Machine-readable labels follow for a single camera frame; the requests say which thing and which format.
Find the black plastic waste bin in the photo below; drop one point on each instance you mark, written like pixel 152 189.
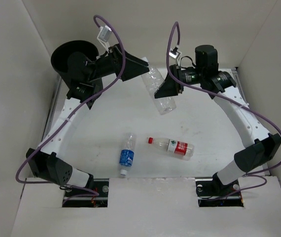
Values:
pixel 73 61

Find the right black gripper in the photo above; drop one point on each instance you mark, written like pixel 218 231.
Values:
pixel 169 88

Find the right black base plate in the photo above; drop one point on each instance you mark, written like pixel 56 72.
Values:
pixel 226 197

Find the right aluminium frame rail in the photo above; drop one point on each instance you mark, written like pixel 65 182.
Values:
pixel 237 79

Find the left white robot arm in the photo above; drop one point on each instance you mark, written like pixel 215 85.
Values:
pixel 47 160

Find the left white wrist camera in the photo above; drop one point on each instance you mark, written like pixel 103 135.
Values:
pixel 104 36

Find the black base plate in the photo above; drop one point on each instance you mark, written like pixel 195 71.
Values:
pixel 226 197
pixel 97 198

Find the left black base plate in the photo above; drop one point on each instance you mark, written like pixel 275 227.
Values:
pixel 97 198

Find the red-capped red-label bottle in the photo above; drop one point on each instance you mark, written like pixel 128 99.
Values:
pixel 171 146

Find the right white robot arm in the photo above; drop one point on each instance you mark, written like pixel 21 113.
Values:
pixel 260 145

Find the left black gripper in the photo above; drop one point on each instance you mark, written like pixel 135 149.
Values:
pixel 118 62

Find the blue-label clear bottle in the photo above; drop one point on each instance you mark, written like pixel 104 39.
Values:
pixel 127 153

